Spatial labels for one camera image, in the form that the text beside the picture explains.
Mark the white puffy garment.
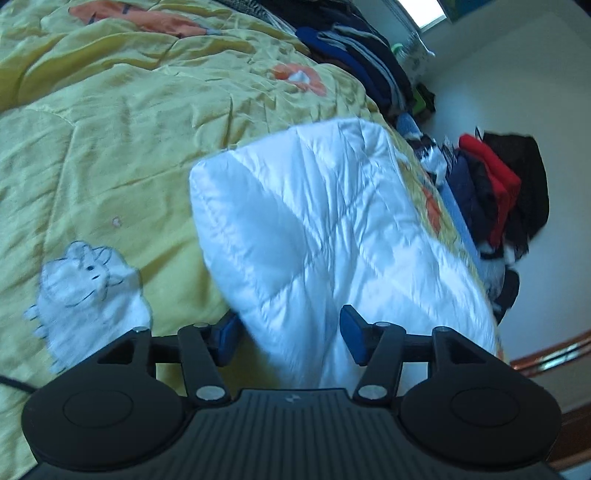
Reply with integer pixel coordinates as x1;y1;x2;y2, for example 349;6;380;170
189;118;499;389

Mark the red and navy clothes pile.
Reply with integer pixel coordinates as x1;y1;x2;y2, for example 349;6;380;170
414;133;523;324

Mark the dark striped clothes pile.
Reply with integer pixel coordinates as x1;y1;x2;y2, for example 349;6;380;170
223;1;415;119

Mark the blue bed sheet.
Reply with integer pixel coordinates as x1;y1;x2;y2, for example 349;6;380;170
396;113;484;275

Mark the green plastic chair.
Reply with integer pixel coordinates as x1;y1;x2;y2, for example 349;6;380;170
412;82;436;119

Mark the yellow floral quilt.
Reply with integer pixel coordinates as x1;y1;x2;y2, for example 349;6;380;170
0;0;486;480

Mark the patterned white cushion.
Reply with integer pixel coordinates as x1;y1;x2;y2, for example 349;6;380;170
392;32;436;87

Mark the bright window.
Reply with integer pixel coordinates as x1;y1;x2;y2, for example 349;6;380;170
399;0;447;31

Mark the black jacket on wall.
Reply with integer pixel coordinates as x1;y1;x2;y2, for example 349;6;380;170
483;132;550;261

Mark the wooden door frame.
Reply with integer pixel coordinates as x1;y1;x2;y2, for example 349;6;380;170
510;331;591;472

